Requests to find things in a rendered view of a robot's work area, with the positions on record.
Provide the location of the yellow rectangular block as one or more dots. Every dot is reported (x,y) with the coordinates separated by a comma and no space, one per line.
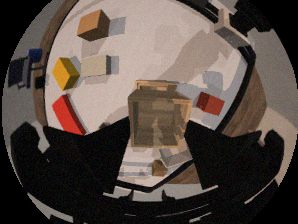
(65,73)

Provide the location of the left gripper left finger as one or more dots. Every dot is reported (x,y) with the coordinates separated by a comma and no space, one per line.
(101,153)

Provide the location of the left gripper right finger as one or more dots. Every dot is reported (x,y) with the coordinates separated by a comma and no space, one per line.
(212,152)

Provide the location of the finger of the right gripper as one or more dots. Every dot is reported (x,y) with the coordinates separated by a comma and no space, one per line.
(164,197)
(130,194)

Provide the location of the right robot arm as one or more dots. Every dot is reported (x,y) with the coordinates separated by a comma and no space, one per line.
(77,221)

